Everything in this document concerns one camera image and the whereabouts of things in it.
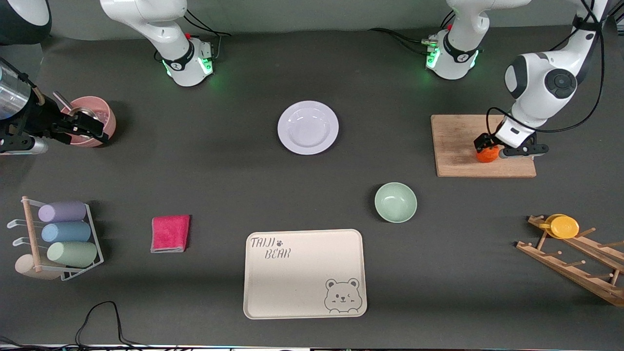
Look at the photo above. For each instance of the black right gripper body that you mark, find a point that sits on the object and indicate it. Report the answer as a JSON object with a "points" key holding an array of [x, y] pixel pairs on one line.
{"points": [[43, 118]]}

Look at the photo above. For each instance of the orange fruit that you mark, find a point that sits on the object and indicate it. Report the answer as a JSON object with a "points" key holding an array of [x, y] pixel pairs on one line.
{"points": [[487, 156]]}

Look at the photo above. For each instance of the white round plate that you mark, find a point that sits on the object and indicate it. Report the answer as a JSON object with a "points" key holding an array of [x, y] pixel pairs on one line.
{"points": [[308, 127]]}

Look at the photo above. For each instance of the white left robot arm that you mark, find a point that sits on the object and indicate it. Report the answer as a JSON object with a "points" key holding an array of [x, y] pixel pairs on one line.
{"points": [[541, 83]]}

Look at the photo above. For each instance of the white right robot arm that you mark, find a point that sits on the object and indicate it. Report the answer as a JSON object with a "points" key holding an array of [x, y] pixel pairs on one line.
{"points": [[161, 29]]}

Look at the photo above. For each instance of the pink bowl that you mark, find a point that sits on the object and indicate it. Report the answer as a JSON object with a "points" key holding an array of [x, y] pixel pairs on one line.
{"points": [[109, 124]]}

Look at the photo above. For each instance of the wooden cutting board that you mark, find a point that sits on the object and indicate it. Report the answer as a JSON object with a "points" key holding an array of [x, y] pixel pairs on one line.
{"points": [[453, 146]]}

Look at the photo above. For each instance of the metal scoop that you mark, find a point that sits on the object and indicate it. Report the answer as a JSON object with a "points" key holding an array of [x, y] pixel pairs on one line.
{"points": [[62, 100]]}

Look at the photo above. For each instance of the purple cup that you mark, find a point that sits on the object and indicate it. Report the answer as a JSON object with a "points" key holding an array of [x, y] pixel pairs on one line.
{"points": [[62, 211]]}

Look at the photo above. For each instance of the yellow cup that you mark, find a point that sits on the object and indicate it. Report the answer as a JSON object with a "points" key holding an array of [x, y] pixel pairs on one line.
{"points": [[564, 227]]}

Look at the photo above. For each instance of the blue cup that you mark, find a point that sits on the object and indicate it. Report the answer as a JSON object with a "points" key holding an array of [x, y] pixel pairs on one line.
{"points": [[66, 232]]}

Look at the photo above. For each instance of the pale green bowl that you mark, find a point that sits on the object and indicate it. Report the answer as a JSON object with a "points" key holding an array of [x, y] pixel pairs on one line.
{"points": [[395, 202]]}

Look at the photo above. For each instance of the wooden cup rack dowel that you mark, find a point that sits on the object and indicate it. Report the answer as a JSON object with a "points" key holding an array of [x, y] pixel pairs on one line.
{"points": [[31, 234]]}

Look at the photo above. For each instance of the green cup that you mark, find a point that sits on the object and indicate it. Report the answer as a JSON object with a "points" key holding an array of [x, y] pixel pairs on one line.
{"points": [[72, 254]]}

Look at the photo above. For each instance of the pink folded cloth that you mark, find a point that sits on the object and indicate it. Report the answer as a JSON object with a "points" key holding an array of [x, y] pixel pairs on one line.
{"points": [[170, 233]]}

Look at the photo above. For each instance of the wooden peg rack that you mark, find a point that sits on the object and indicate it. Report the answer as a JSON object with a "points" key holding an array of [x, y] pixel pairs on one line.
{"points": [[575, 273]]}

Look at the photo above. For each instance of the beige cup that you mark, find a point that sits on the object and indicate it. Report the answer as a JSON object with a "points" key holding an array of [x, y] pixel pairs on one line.
{"points": [[27, 268]]}

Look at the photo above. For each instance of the beige bear print tray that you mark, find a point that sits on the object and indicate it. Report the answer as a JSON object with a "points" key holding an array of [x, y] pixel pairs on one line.
{"points": [[304, 273]]}

